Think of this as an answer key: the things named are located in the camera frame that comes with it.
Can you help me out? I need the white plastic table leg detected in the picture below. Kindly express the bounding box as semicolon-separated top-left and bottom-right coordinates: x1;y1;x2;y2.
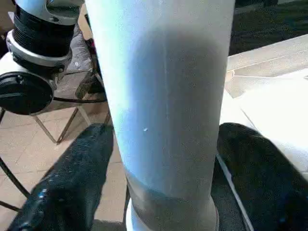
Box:
84;0;236;231

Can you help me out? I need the white plastic table top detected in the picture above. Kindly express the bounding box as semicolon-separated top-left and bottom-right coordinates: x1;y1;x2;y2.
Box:
219;34;308;181

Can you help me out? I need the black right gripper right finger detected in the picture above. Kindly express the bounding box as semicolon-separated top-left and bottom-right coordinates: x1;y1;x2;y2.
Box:
216;122;308;231

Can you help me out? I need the grey metal table leg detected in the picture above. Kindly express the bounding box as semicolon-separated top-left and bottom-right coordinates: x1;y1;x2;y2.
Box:
31;105;93;145

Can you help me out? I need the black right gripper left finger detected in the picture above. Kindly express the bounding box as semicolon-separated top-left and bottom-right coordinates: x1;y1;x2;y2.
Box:
7;123;115;231

